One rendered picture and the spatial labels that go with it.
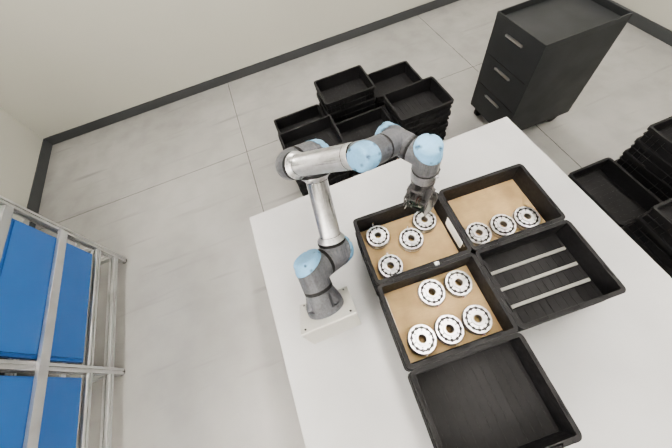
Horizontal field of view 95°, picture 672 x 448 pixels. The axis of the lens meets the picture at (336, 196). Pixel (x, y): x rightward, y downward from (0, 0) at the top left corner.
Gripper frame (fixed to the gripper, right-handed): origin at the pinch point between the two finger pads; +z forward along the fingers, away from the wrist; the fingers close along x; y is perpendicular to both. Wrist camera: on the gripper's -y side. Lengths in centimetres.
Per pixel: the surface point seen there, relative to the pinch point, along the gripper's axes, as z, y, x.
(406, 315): 32.0, 29.4, 10.5
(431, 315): 31.9, 24.7, 18.7
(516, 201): 32, -39, 32
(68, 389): 75, 142, -127
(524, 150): 44, -82, 29
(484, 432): 32, 50, 47
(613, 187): 87, -116, 88
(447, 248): 31.8, -4.0, 14.0
